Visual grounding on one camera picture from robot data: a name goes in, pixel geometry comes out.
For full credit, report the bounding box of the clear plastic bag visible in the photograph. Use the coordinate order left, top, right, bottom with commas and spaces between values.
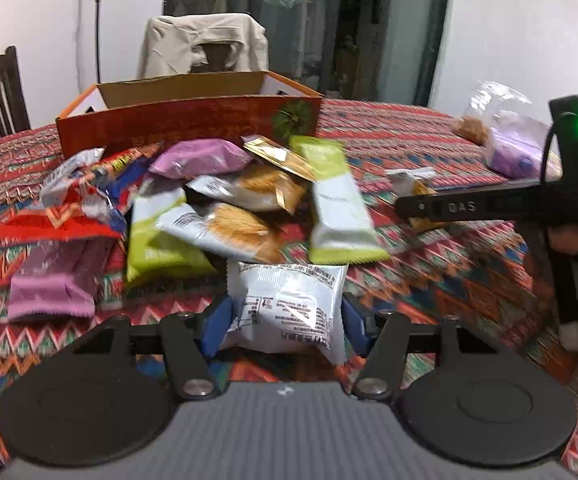
453, 80, 558, 181

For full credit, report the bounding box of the red yellow blue snack packet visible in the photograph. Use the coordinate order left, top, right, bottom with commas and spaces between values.
93, 143, 163, 197

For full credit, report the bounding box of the silver white snack packet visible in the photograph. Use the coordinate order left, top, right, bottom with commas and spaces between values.
40, 148, 108, 207

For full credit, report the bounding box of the person's right hand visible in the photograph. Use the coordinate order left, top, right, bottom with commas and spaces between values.
549, 223, 578, 258

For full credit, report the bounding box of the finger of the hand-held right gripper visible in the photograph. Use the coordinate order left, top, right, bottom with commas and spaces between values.
395, 181, 560, 222

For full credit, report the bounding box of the short green white snack packet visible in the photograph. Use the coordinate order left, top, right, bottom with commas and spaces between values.
126, 192, 218, 289

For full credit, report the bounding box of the gold snack packet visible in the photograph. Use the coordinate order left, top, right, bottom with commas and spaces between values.
242, 136, 316, 182

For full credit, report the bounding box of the pink snack packet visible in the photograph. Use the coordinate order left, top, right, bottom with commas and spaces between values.
7, 239, 96, 322
148, 140, 253, 179

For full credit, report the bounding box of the glass sliding door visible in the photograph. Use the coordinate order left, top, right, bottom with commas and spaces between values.
163, 0, 456, 107

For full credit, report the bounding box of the orange cardboard box pumpkin print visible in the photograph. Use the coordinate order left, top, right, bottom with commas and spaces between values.
55, 70, 325, 161

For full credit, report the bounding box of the small white oat crisp packet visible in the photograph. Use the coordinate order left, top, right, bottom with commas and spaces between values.
385, 168, 440, 232

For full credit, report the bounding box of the beige jacket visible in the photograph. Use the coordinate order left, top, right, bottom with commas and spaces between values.
136, 12, 270, 79

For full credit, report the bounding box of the purple snack packet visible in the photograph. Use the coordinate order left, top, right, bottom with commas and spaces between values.
483, 110, 553, 180

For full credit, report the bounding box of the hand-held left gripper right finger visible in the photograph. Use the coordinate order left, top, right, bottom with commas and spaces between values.
341, 294, 500, 401

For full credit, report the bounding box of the white printed-back snack packet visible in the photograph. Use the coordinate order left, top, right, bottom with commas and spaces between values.
225, 259, 348, 365

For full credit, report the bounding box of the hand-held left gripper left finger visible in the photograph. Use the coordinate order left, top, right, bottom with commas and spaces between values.
72, 299, 233, 401

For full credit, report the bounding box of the long green white snack packet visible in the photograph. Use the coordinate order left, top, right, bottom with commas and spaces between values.
290, 135, 391, 264

